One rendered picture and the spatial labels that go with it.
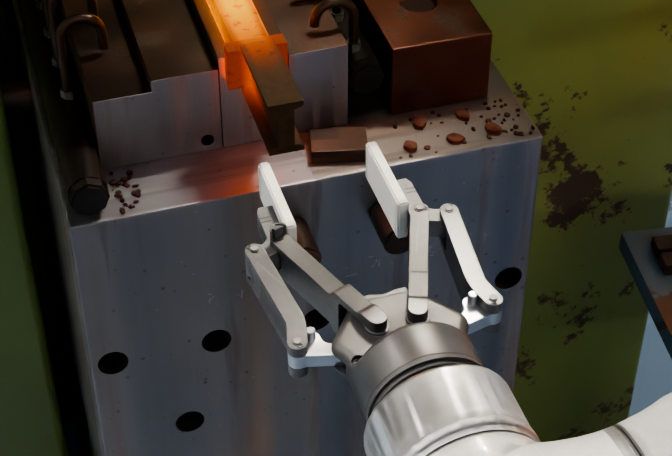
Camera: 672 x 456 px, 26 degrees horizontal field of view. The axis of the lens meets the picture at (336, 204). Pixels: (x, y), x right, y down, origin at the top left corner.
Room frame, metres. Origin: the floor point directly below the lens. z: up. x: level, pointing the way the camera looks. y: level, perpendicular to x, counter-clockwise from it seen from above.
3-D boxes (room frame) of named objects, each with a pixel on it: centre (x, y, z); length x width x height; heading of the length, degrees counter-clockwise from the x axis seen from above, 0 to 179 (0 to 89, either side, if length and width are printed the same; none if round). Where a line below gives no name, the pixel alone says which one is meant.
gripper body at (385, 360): (0.60, -0.04, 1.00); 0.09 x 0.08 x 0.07; 17
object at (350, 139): (0.90, 0.00, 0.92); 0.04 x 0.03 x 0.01; 94
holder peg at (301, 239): (0.84, 0.03, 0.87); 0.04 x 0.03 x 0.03; 17
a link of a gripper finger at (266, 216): (0.70, 0.05, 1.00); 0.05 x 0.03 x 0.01; 17
